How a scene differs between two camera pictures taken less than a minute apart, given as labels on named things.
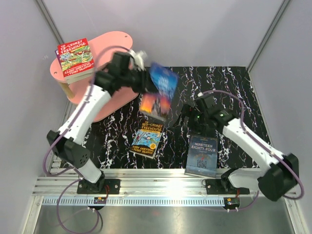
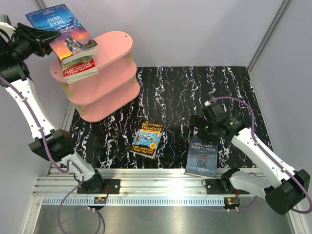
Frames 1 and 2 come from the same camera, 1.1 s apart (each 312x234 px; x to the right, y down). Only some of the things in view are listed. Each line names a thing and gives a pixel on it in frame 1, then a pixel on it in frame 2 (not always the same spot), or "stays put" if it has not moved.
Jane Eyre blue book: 157,105 -> 75,43
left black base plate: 84,186 stays put
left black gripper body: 136,79 -> 26,42
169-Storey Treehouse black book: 146,138 stays put
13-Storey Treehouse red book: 76,60 stays put
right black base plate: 223,186 stays put
